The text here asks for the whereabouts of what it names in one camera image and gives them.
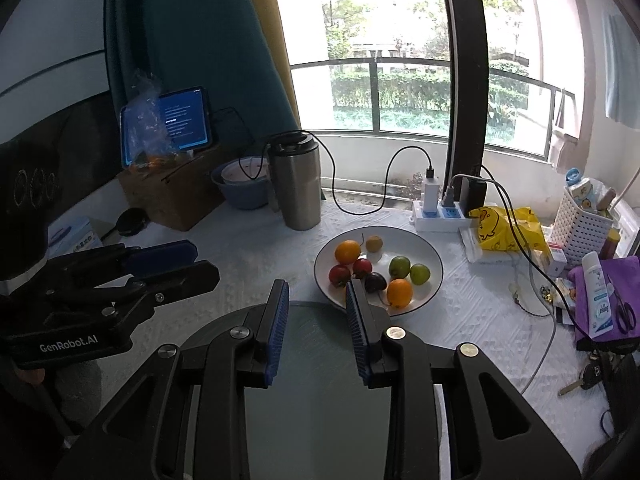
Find blue bowl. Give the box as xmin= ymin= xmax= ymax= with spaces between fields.
xmin=210 ymin=157 xmax=273 ymax=211

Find car key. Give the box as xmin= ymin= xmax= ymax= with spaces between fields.
xmin=559 ymin=362 xmax=606 ymax=397

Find yellow curtain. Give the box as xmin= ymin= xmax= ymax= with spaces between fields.
xmin=237 ymin=0 xmax=303 ymax=133

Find white plate with dark rim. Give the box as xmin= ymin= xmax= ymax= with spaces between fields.
xmin=313 ymin=226 xmax=444 ymax=317

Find white cable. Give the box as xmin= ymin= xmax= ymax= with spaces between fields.
xmin=510 ymin=255 xmax=558 ymax=396

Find clear blue plastic bag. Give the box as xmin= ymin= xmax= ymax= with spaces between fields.
xmin=122 ymin=71 xmax=196 ymax=171

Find small white box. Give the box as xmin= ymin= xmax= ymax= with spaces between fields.
xmin=545 ymin=242 xmax=568 ymax=276

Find black power bank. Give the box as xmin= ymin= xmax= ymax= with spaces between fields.
xmin=600 ymin=345 xmax=640 ymax=433

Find black scissors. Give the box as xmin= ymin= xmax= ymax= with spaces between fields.
xmin=607 ymin=275 xmax=637 ymax=333

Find white textured tablecloth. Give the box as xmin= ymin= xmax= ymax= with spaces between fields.
xmin=47 ymin=200 xmax=621 ymax=480

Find teal curtain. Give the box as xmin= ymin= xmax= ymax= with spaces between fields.
xmin=102 ymin=0 xmax=296 ymax=161

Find black charger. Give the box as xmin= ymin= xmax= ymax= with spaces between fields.
xmin=460 ymin=176 xmax=488 ymax=218

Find light blue hanging towel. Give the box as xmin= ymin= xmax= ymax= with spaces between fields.
xmin=600 ymin=10 xmax=640 ymax=123

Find stainless steel tumbler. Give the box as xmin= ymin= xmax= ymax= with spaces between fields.
xmin=266 ymin=131 xmax=322 ymax=232

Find white charger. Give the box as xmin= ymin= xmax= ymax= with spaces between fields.
xmin=422 ymin=167 xmax=442 ymax=213

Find tablet with lit screen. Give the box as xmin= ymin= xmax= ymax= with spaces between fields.
xmin=120 ymin=86 xmax=216 ymax=168

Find white power strip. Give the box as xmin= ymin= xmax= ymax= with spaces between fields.
xmin=411 ymin=200 xmax=476 ymax=233

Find black window post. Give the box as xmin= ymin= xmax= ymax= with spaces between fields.
xmin=440 ymin=0 xmax=491 ymax=206

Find black round disc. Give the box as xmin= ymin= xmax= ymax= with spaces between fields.
xmin=116 ymin=208 xmax=149 ymax=237

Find white inner bowl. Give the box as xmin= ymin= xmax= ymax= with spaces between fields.
xmin=221 ymin=157 xmax=271 ymax=184

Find yellow plastic bag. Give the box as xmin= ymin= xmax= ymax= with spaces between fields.
xmin=467 ymin=205 xmax=551 ymax=253

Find blue and white tissue pack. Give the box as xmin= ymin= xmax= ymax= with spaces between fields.
xmin=47 ymin=216 xmax=108 ymax=261

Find black charging cable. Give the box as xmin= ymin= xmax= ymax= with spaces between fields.
xmin=300 ymin=132 xmax=436 ymax=217

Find brown box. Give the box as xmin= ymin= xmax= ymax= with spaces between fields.
xmin=117 ymin=142 xmax=228 ymax=233

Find grey round mat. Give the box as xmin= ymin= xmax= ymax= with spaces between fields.
xmin=177 ymin=300 xmax=446 ymax=480

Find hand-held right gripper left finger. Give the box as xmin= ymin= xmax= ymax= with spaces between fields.
xmin=57 ymin=279 xmax=292 ymax=480

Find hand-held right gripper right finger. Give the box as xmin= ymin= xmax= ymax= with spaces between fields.
xmin=344 ymin=277 xmax=583 ymax=480

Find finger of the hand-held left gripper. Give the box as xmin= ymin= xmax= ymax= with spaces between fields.
xmin=46 ymin=259 xmax=221 ymax=322
xmin=50 ymin=240 xmax=199 ymax=287

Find orange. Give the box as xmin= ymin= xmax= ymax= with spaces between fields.
xmin=334 ymin=240 xmax=362 ymax=265
xmin=386 ymin=278 xmax=414 ymax=309

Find balcony railing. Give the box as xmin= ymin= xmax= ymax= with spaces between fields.
xmin=290 ymin=57 xmax=566 ymax=161

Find purple cloth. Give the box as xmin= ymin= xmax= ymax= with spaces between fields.
xmin=570 ymin=255 xmax=640 ymax=351

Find white plastic basket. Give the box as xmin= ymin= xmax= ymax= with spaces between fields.
xmin=554 ymin=185 xmax=621 ymax=256

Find white tube with blue label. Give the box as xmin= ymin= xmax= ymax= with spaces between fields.
xmin=580 ymin=251 xmax=615 ymax=339

